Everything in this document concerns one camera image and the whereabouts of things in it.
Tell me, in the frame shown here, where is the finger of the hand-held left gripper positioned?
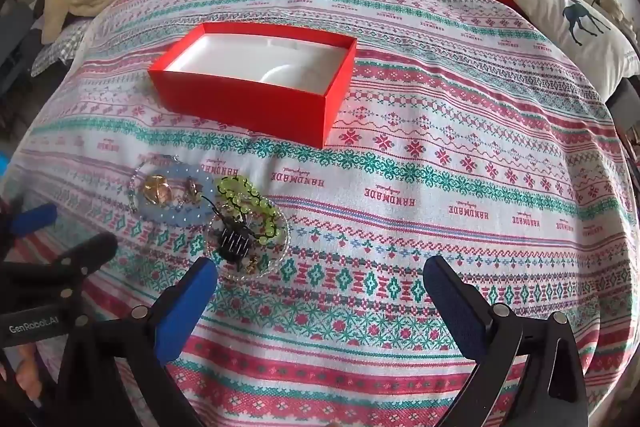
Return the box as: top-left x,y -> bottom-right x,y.
50,233 -> 119,281
0,201 -> 57,260

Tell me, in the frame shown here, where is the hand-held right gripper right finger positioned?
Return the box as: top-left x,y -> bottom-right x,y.
422,256 -> 590,427

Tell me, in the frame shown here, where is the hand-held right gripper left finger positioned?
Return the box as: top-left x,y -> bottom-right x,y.
55,256 -> 219,427

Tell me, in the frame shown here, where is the black hair claw clip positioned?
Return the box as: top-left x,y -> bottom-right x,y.
217,214 -> 258,261

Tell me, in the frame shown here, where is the pale blue bead bracelet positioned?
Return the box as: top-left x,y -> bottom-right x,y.
137,164 -> 216,226

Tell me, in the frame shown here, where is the clear bead bracelet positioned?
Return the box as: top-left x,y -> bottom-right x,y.
205,207 -> 291,280

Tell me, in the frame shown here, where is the gold double ring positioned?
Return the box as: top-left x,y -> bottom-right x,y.
142,177 -> 174,204

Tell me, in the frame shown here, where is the green bead bracelet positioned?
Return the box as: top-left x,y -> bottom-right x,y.
216,176 -> 281,240

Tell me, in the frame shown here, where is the red cardboard box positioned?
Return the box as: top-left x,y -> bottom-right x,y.
148,22 -> 358,149

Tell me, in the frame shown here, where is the person's left hand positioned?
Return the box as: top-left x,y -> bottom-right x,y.
0,344 -> 46,413

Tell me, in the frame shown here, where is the red green patterned bedspread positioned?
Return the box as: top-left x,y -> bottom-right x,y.
0,0 -> 640,427

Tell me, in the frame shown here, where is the grey checked sheet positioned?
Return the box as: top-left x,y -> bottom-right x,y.
34,19 -> 97,78

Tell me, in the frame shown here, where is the white deer print pillow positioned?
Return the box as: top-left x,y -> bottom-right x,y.
512,0 -> 640,104

